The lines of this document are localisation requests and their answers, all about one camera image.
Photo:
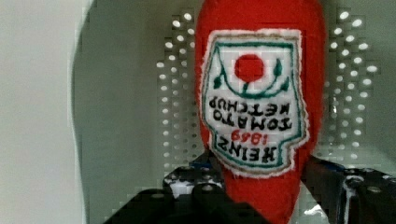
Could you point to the red plush ketchup bottle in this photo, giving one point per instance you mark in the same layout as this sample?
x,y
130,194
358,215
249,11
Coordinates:
x,y
259,72

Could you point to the green oval strainer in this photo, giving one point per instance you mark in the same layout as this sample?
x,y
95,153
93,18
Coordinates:
x,y
134,111

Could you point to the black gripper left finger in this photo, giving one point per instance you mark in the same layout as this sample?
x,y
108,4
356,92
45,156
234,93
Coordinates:
x,y
191,194

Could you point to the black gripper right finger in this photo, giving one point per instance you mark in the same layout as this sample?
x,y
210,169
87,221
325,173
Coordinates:
x,y
351,195

